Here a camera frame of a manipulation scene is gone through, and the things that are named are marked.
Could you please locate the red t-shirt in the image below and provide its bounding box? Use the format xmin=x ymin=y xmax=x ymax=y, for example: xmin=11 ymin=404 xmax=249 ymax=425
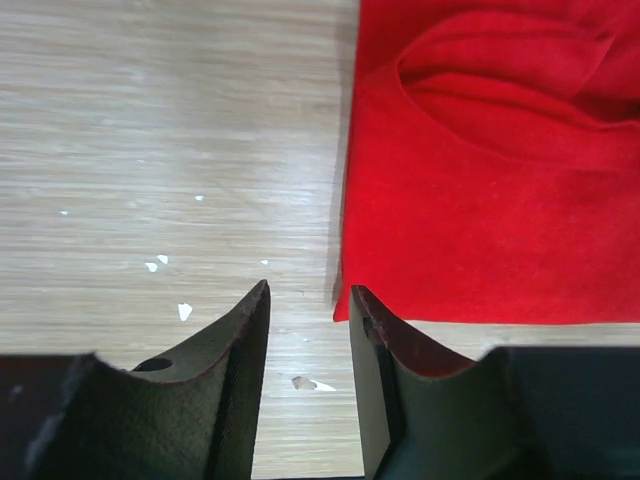
xmin=334 ymin=1 xmax=639 ymax=324

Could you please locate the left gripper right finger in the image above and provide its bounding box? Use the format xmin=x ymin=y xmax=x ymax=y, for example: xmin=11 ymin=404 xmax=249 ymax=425
xmin=349 ymin=286 xmax=639 ymax=479

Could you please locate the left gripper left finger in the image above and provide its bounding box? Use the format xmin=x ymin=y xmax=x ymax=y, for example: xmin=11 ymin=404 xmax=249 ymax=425
xmin=1 ymin=281 xmax=270 ymax=479

